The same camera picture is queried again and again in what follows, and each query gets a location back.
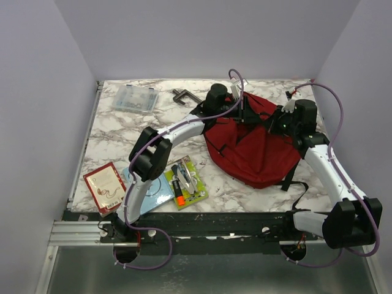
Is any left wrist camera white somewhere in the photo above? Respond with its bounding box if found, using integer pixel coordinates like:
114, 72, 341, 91
230, 79, 248, 100

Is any light blue book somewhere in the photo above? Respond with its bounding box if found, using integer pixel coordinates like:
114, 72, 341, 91
140, 174, 175, 215

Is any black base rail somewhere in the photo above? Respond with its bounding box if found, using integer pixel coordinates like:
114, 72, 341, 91
62, 211, 319, 261

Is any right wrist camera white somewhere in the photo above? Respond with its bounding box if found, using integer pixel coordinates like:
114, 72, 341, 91
281, 89, 298, 113

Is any red backpack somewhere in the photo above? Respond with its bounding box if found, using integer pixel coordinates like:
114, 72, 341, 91
203, 93, 309, 212

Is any aluminium extrusion rail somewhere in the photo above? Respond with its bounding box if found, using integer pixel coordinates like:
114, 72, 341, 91
48, 221, 101, 246

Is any green booklet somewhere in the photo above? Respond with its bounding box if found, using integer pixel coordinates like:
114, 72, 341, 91
164, 156, 208, 210

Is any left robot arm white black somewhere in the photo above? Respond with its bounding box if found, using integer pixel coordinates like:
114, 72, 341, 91
111, 79, 246, 242

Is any silver folding knife tool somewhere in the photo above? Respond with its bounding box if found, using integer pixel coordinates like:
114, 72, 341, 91
176, 163, 197, 195

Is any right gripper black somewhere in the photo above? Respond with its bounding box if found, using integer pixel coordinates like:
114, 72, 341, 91
262, 105, 300, 137

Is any clear plastic organizer box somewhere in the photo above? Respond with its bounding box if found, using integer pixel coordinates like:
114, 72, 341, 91
112, 85, 159, 113

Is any red book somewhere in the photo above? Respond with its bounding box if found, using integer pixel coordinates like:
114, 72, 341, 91
83, 162, 126, 217

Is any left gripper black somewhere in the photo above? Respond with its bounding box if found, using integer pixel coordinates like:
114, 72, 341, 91
214, 96, 262, 124

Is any black orange marker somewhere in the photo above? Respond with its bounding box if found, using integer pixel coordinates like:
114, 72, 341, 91
171, 165, 185, 206

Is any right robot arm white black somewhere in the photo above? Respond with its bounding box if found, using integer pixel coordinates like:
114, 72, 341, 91
268, 99, 382, 249

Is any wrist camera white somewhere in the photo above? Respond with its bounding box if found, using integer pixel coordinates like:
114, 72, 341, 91
230, 79, 248, 100
281, 89, 298, 113

